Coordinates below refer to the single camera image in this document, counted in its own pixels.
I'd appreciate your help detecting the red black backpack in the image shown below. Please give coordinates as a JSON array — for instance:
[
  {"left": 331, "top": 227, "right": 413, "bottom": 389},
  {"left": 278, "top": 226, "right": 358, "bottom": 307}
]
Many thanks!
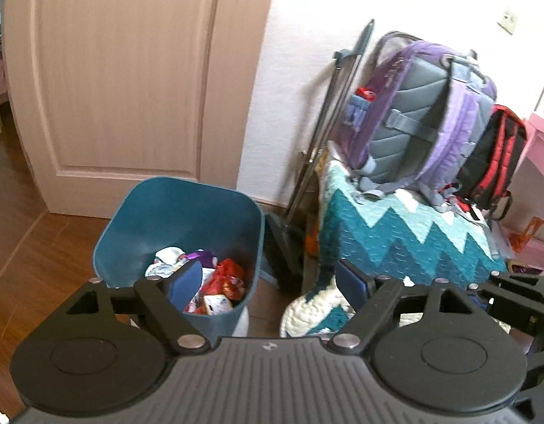
[{"left": 451, "top": 104, "right": 529, "bottom": 222}]

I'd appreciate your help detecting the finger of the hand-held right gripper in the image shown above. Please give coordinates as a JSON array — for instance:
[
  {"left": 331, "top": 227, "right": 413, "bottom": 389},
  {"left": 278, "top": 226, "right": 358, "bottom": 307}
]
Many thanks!
[
  {"left": 488, "top": 269, "right": 544, "bottom": 296},
  {"left": 468, "top": 286, "right": 544, "bottom": 337}
]

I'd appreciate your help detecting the beige wooden door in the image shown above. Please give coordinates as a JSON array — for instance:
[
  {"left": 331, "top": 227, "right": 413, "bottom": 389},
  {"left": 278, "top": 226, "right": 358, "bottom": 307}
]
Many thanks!
[{"left": 2, "top": 0, "right": 279, "bottom": 219}]

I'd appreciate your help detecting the purple grey backpack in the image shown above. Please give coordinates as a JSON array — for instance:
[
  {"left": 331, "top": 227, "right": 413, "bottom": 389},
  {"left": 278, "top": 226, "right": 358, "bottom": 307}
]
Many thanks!
[{"left": 331, "top": 31, "right": 498, "bottom": 213}]

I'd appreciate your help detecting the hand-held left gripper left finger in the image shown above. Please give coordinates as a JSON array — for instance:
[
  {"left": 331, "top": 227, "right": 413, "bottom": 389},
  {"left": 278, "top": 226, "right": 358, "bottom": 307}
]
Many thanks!
[{"left": 60, "top": 260, "right": 209, "bottom": 356}]

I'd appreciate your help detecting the pink furniture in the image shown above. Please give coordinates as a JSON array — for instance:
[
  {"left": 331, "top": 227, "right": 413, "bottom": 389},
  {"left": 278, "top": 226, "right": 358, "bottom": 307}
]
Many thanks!
[{"left": 504, "top": 112, "right": 544, "bottom": 277}]

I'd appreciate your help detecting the purple white snack wrapper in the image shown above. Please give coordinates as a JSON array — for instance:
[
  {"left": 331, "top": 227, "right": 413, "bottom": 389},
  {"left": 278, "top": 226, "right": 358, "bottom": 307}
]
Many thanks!
[{"left": 184, "top": 251, "right": 219, "bottom": 270}]

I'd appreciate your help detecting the blue trash bin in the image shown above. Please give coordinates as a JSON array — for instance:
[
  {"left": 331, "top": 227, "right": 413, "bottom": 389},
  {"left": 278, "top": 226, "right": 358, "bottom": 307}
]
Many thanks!
[{"left": 93, "top": 176, "right": 266, "bottom": 334}]

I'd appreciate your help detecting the orange packet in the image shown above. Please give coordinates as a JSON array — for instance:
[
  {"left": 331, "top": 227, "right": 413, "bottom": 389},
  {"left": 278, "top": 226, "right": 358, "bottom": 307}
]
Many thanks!
[{"left": 510, "top": 216, "right": 544, "bottom": 250}]

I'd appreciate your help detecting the wall outlet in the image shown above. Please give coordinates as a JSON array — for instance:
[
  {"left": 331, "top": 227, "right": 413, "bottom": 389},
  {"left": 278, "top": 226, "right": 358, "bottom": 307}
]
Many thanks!
[{"left": 496, "top": 6, "right": 520, "bottom": 35}]

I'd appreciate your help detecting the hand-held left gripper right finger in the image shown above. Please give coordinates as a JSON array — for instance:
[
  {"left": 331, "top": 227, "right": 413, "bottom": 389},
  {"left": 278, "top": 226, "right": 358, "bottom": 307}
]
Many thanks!
[{"left": 331, "top": 258, "right": 481, "bottom": 355}]

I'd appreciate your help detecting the teal zigzag blanket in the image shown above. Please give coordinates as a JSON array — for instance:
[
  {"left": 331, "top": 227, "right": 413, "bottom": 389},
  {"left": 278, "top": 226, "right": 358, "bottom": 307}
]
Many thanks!
[{"left": 278, "top": 150, "right": 511, "bottom": 340}]

